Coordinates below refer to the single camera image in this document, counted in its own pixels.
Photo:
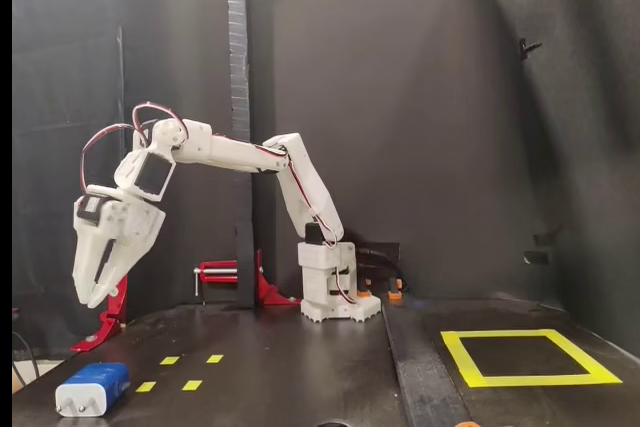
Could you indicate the tall black taped post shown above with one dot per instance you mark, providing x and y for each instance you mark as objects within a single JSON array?
[{"x": 240, "y": 97}]

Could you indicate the yellow tape square outline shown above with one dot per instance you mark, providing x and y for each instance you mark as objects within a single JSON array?
[{"x": 530, "y": 380}]

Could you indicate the red screw clamp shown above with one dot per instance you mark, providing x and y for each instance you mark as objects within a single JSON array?
[{"x": 270, "y": 292}]

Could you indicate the black tape piece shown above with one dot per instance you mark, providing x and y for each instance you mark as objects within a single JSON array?
[
  {"x": 544, "y": 238},
  {"x": 536, "y": 257}
]

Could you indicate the blue white charger block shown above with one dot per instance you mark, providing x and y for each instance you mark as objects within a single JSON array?
[{"x": 95, "y": 382}]

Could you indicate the small yellow tape marker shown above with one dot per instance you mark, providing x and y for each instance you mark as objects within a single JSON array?
[
  {"x": 192, "y": 385},
  {"x": 215, "y": 358},
  {"x": 170, "y": 360},
  {"x": 146, "y": 387}
]

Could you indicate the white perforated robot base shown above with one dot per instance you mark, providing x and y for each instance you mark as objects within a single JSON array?
[{"x": 320, "y": 307}]

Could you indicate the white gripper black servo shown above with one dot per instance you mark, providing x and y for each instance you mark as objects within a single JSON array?
[{"x": 131, "y": 223}]

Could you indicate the black flat beam strip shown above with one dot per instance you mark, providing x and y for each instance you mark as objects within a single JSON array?
[{"x": 420, "y": 372}]

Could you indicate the red angled clamp bracket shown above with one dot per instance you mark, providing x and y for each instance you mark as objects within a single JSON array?
[{"x": 107, "y": 322}]

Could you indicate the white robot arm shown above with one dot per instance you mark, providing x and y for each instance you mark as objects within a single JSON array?
[{"x": 240, "y": 152}]

